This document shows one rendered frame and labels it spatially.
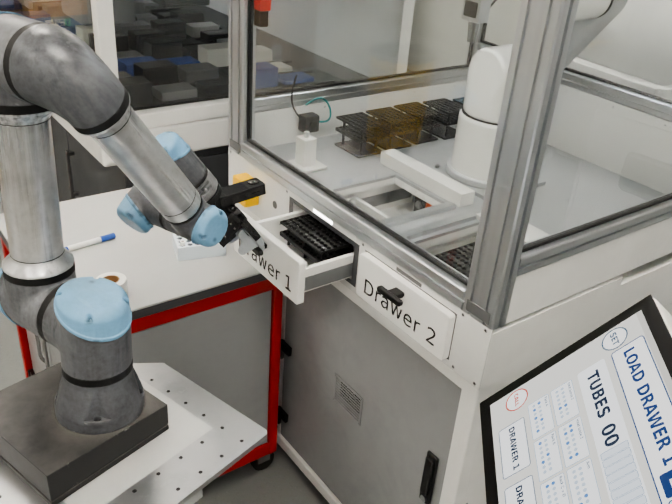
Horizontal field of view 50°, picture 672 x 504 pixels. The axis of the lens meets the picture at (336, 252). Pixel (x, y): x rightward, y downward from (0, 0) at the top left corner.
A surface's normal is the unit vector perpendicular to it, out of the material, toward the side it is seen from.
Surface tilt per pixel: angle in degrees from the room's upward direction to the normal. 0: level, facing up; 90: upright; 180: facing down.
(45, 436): 3
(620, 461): 50
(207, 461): 0
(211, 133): 90
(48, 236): 89
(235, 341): 90
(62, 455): 3
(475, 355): 90
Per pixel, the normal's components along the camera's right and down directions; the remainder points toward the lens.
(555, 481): -0.71, -0.66
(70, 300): 0.20, -0.83
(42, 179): 0.80, 0.33
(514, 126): -0.81, 0.24
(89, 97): 0.52, 0.34
